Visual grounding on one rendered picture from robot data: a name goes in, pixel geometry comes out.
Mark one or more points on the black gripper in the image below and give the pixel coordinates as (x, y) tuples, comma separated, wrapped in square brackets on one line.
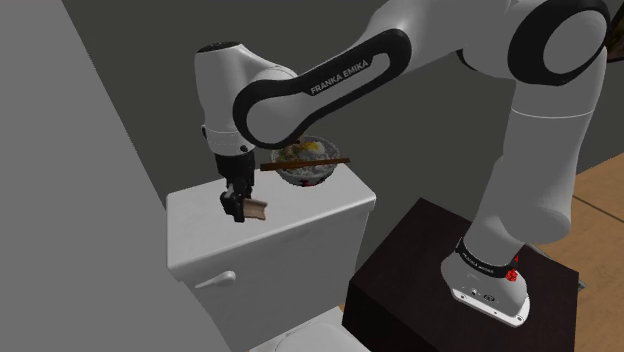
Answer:
[(236, 168)]

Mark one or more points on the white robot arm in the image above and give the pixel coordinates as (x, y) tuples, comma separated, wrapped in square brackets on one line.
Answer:
[(536, 161)]

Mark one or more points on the small brown bread slice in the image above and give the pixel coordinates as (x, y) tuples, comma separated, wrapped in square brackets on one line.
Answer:
[(255, 209)]

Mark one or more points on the white toilet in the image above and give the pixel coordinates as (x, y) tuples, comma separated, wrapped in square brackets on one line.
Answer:
[(273, 244)]

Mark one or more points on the bowl of rice with chopsticks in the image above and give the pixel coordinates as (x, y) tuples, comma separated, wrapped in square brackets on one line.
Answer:
[(306, 163)]

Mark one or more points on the dark robot stand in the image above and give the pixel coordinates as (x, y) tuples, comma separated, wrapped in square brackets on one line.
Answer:
[(438, 292)]

